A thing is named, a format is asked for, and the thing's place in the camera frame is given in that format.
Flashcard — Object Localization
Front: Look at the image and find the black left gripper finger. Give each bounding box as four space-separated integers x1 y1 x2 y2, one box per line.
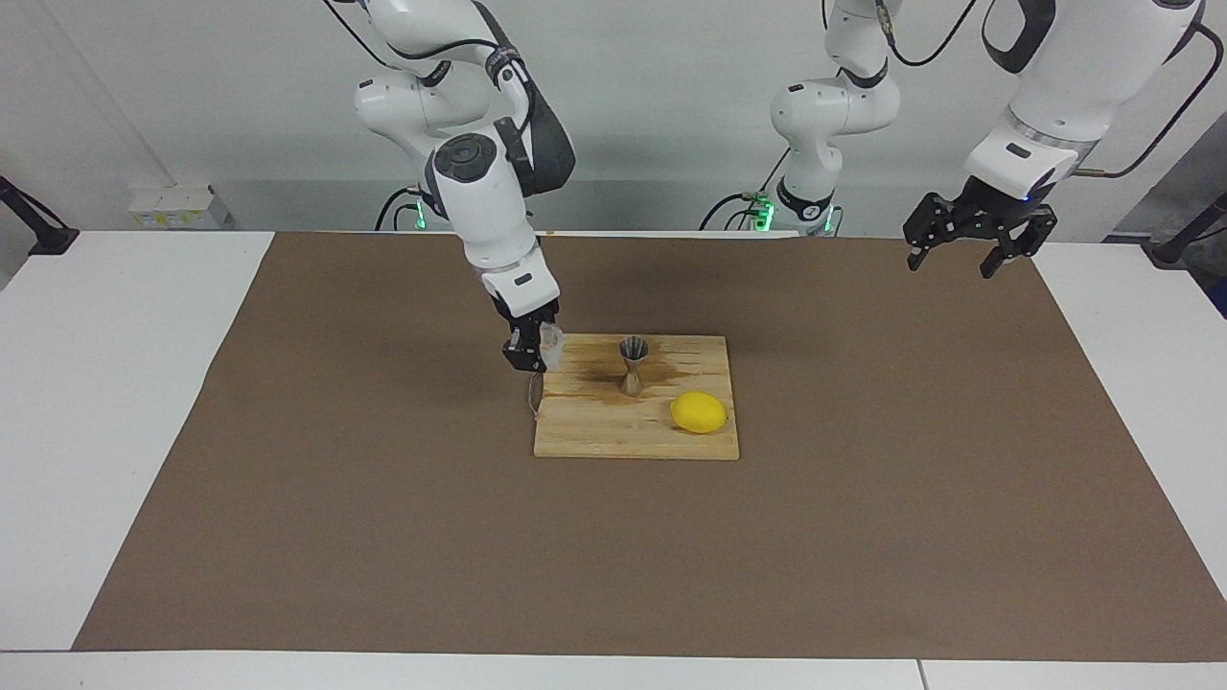
980 206 1058 280
903 192 962 272

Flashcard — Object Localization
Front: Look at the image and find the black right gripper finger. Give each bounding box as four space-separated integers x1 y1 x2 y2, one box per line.
503 331 547 375

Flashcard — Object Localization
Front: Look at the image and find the metal double jigger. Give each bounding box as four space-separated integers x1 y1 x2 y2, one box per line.
618 336 652 397

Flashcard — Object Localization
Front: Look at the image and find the wooden cutting board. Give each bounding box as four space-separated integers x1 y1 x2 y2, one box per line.
526 333 741 462

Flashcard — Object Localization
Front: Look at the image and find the black clamp stand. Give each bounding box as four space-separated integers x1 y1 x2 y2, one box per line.
0 175 80 256
1148 192 1227 269

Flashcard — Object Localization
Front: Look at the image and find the yellow lemon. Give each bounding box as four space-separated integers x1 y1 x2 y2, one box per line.
669 391 729 435

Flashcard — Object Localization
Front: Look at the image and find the brown table mat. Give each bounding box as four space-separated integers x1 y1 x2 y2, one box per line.
72 230 1227 664

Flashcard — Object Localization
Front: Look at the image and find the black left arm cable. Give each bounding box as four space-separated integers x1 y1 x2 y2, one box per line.
877 0 1227 180

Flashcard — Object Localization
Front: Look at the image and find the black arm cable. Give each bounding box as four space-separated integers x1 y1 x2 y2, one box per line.
877 0 1227 180
324 0 533 145

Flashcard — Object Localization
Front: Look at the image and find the black base cable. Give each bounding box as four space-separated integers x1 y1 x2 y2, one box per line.
374 187 425 232
698 144 793 232

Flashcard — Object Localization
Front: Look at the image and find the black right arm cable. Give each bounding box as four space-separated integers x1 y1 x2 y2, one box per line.
324 0 533 145

